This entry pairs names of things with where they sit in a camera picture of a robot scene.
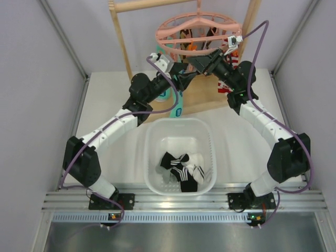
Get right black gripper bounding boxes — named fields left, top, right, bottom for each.
left=186, top=49, right=238, bottom=91

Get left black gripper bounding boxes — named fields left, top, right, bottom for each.
left=144, top=62, right=196, bottom=104

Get pink round clip hanger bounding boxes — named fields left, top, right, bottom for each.
left=155, top=1, right=242, bottom=62

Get black sock white stripes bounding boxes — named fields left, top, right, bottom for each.
left=160, top=152, right=190, bottom=169

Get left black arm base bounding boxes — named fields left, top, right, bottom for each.
left=88, top=193, right=135, bottom=210

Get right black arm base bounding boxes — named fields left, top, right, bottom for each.
left=227, top=193, right=276, bottom=212

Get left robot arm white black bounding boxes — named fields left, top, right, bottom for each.
left=62, top=63, right=197, bottom=208

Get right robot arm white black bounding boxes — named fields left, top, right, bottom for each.
left=188, top=49, right=311, bottom=208

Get red white striped sock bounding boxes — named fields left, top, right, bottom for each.
left=217, top=38, right=239, bottom=93

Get green sock left hanging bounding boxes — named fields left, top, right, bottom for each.
left=155, top=45, right=171, bottom=102

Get green sock hanging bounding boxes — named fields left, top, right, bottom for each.
left=155, top=45, right=171, bottom=102
left=169, top=89, right=183, bottom=118

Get green sock right hanging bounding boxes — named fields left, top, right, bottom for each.
left=169, top=89, right=183, bottom=118

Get white plastic laundry basket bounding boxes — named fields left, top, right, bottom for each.
left=144, top=118, right=217, bottom=196

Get white sock in basket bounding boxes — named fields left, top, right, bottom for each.
left=183, top=153, right=212, bottom=185

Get grey sock in basket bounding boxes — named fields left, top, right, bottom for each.
left=155, top=165, right=171, bottom=184

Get black striped sock in basket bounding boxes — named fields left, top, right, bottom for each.
left=171, top=166, right=198, bottom=193

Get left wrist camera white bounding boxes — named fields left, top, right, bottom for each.
left=149, top=53, right=175, bottom=73

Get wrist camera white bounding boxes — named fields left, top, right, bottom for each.
left=149, top=53, right=175, bottom=73
left=225, top=35, right=243, bottom=55

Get wooden drying rack frame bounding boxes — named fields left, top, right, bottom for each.
left=109, top=1, right=261, bottom=114

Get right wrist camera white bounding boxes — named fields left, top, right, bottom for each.
left=225, top=35, right=243, bottom=55

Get perforated grey cable duct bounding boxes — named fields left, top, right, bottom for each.
left=52, top=212, right=265, bottom=223

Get aluminium mounting rail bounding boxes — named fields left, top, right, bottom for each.
left=42, top=183, right=328, bottom=212

